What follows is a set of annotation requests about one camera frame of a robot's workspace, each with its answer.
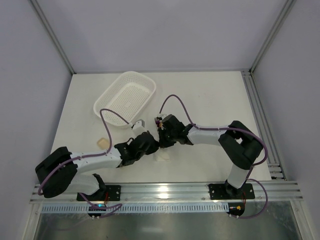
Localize white paper napkin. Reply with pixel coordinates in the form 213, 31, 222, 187
155, 148, 171, 162

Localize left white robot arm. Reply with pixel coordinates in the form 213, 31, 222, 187
35, 131, 160, 199

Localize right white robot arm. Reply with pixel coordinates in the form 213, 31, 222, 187
155, 114, 264, 199

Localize beige wooden cutlery tray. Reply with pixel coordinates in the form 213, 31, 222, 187
96, 137, 110, 150

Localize white perforated plastic basket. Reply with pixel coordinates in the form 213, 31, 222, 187
93, 71, 157, 129

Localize left black controller board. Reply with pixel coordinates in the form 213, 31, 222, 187
88, 203, 106, 220

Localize black controller board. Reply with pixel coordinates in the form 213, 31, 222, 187
227, 205, 245, 219
88, 203, 106, 220

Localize right black controller board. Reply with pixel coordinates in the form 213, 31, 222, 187
227, 205, 245, 219

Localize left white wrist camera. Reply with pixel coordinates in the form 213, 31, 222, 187
131, 119, 146, 136

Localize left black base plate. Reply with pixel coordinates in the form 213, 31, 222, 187
84, 184, 122, 202

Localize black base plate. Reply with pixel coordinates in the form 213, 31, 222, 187
84, 184, 122, 202
208, 182, 255, 200

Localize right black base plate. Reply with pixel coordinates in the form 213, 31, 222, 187
208, 182, 255, 200

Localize slotted grey cable duct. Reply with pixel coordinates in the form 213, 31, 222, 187
40, 202, 229, 214

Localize right side aluminium rail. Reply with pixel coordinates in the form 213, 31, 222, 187
241, 70, 287, 181

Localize aluminium rail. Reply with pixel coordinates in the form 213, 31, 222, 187
241, 70, 287, 181
29, 181, 305, 202

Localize aluminium front rail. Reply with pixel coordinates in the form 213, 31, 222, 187
29, 181, 305, 202

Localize right aluminium corner post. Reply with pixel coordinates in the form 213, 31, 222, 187
249, 0, 297, 74

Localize aluminium corner post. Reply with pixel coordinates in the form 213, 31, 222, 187
28, 0, 76, 75
249, 0, 297, 74

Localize left aluminium corner post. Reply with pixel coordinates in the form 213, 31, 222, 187
28, 0, 76, 75

